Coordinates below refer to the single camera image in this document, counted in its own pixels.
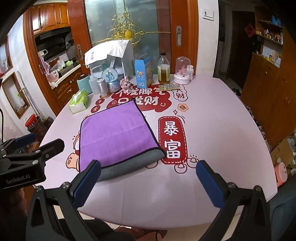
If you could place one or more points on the translucent plastic bottle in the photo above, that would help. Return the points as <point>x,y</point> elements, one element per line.
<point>93,82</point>

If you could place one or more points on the glass dome pink base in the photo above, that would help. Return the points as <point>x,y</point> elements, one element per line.
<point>181,75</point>

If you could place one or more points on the green tissue pack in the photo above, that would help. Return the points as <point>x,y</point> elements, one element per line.
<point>79,102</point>

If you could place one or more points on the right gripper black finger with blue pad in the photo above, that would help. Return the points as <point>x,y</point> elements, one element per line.
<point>53,213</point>
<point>254,221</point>

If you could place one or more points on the pink plastic stool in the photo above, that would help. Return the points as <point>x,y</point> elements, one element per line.
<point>280,174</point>

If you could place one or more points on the red bucket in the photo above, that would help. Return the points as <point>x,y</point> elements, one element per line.
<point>31,121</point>

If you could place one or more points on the blue cardboard box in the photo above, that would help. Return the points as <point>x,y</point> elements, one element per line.
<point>143,72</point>

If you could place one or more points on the glass bottle yellow liquid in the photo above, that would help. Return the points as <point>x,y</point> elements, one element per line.
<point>163,69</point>

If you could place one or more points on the blue snow globe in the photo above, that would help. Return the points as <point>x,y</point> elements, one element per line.
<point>110,75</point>

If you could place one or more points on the wooden kitchen cabinets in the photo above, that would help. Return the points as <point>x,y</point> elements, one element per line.
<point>56,39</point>

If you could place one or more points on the cardboard box on floor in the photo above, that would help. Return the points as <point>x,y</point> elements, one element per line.
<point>284,152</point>

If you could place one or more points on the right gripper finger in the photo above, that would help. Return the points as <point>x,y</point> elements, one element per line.
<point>17,143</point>
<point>47,151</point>

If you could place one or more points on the silver metal can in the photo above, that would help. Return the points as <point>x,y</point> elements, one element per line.
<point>102,85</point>

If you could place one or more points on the teal cylindrical container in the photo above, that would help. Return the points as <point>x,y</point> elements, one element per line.
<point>83,83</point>

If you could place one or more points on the pink printed tablecloth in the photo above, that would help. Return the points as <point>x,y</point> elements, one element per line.
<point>203,120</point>

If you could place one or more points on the wooden cabinet with shelves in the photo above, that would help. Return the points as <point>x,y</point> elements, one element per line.
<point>269,89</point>

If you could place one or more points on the small white pill bottle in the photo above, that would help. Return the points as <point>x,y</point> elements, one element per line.
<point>190,71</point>

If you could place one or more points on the pill blister pack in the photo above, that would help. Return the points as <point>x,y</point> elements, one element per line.
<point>169,87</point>

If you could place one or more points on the white paper bag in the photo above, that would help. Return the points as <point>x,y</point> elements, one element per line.
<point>122,49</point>

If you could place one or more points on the purple and grey towel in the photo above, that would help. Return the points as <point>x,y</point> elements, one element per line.
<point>121,139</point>

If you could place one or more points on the white wall switch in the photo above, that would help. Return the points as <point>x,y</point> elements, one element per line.
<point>208,14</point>

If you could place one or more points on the wooden sliding glass door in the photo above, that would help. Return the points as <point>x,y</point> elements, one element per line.
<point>152,27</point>

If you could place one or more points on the white appliance under bag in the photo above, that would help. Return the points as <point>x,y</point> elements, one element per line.
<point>98,67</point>

